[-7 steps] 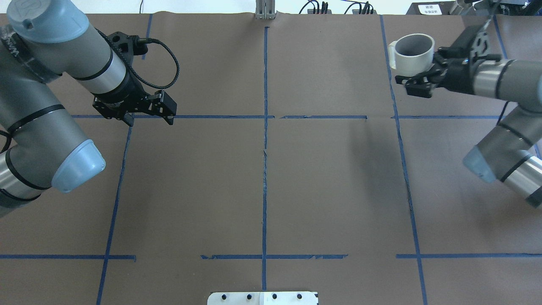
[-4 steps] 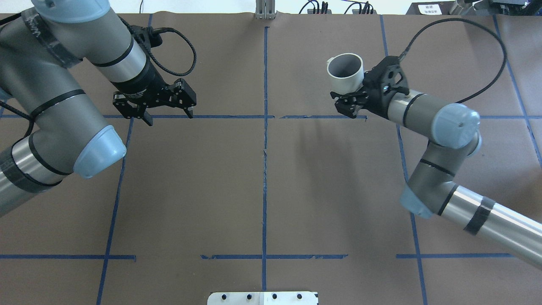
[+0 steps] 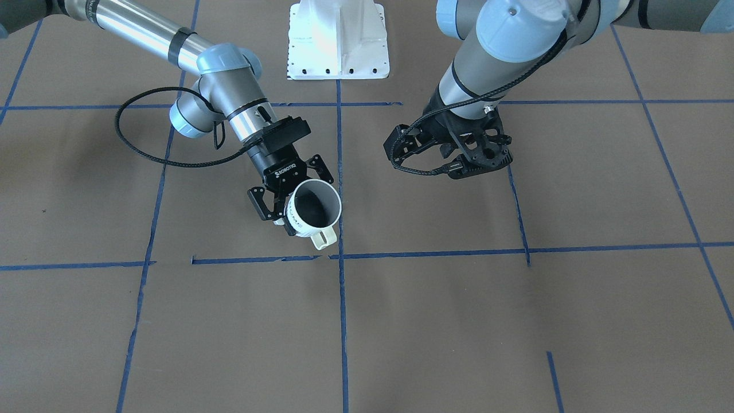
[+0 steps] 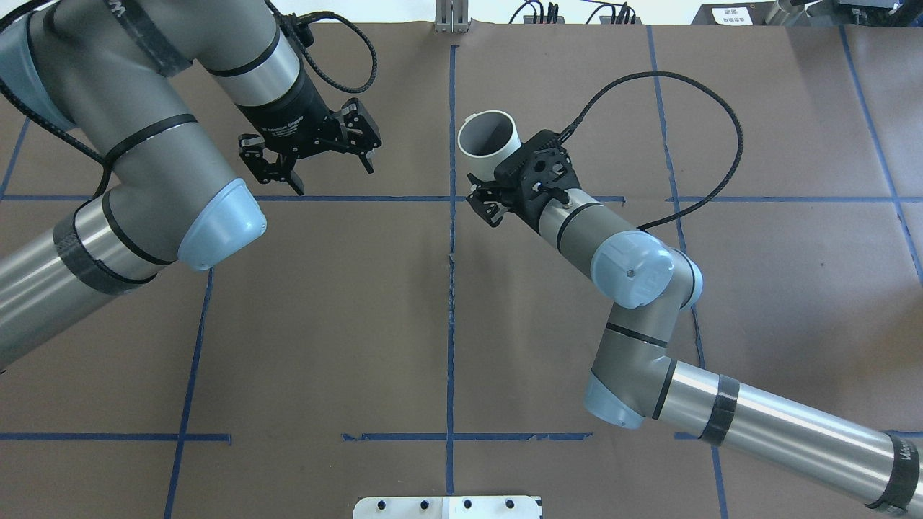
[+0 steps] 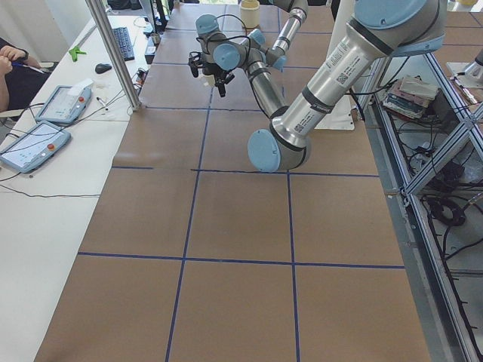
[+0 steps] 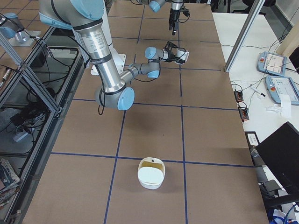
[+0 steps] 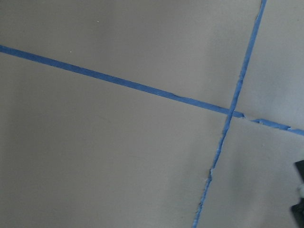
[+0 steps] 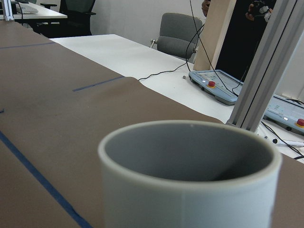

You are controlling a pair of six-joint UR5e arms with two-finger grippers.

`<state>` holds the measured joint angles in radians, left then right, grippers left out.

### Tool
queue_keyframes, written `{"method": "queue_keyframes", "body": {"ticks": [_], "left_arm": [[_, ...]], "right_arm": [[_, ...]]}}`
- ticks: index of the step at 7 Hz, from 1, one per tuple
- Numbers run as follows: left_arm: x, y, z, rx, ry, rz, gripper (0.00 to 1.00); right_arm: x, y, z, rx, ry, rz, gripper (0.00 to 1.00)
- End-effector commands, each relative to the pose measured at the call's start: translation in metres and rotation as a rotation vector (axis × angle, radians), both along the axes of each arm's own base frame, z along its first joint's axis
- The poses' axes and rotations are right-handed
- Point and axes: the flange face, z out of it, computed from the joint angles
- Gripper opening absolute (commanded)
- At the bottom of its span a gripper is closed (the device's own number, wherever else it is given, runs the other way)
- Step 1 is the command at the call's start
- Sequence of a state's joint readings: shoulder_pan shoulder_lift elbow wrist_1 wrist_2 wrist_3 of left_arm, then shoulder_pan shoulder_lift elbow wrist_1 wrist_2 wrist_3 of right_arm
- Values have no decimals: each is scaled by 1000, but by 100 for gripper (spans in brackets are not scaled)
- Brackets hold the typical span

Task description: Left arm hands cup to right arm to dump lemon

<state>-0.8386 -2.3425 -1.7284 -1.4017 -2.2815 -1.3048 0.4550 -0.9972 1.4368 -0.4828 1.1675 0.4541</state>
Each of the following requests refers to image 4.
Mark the white ribbed HOME mug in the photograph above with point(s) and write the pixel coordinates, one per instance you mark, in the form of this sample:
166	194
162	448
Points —
486	139

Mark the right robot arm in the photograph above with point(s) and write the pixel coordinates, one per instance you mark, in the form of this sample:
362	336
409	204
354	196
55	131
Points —
810	292

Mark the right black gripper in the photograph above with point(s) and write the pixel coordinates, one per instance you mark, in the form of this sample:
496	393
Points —
491	202

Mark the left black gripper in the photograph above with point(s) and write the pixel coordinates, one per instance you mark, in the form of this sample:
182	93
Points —
288	114

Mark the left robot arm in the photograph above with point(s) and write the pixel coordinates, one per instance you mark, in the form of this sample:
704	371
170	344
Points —
96	74

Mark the aluminium frame post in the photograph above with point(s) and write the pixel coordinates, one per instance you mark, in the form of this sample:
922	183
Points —
452	16

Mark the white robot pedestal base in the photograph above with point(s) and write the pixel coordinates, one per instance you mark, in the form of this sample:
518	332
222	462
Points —
471	506

